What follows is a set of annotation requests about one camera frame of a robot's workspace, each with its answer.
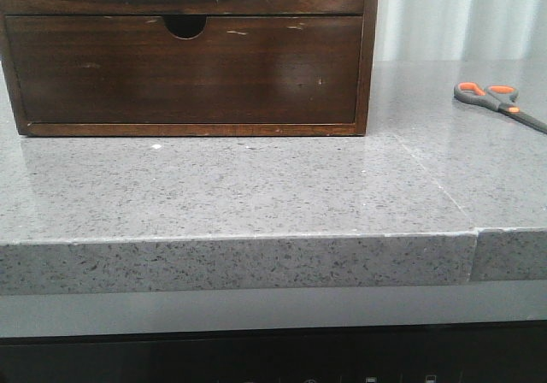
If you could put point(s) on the dark wooden drawer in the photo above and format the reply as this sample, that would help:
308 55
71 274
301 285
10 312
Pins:
132 69

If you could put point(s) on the grey orange handled scissors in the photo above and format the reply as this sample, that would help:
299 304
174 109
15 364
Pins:
497 98

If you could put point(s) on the dark wooden drawer cabinet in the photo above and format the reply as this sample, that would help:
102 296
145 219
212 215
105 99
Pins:
186 19

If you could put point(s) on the black appliance below counter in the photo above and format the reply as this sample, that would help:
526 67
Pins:
466 352

